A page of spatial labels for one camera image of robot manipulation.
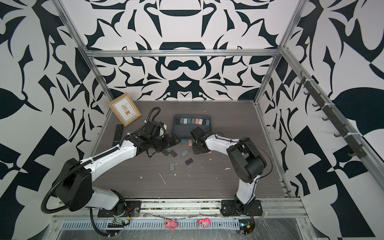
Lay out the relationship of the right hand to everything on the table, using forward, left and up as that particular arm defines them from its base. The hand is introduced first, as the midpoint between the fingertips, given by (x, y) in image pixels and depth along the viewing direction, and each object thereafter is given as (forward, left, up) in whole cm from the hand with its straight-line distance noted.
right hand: (197, 147), depth 96 cm
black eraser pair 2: (-3, +16, 0) cm, 16 cm away
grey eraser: (-12, +15, +1) cm, 20 cm away
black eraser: (+21, +14, +1) cm, 25 cm away
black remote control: (+9, +52, +3) cm, 53 cm away
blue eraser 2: (+20, -7, 0) cm, 21 cm away
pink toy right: (-39, -2, +1) cm, 39 cm away
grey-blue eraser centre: (-3, +8, 0) cm, 9 cm away
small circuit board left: (-39, +38, +3) cm, 54 cm away
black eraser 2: (-9, +5, 0) cm, 10 cm away
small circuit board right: (-40, -21, -1) cm, 45 cm away
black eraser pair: (-3, +20, +1) cm, 20 cm away
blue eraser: (+21, +11, +1) cm, 24 cm away
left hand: (-2, +13, +13) cm, 19 cm away
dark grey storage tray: (+19, +10, 0) cm, 21 cm away
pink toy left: (-40, +13, +3) cm, 42 cm away
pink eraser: (+3, +5, +1) cm, 6 cm away
